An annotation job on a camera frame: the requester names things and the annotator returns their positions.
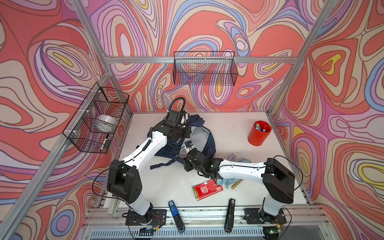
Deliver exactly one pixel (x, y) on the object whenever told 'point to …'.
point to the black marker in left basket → (104, 142)
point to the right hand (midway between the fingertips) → (185, 161)
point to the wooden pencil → (236, 183)
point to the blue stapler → (180, 225)
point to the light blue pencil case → (227, 182)
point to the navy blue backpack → (203, 140)
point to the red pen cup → (259, 133)
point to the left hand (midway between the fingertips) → (191, 131)
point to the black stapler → (229, 223)
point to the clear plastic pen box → (232, 156)
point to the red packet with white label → (206, 189)
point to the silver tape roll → (104, 123)
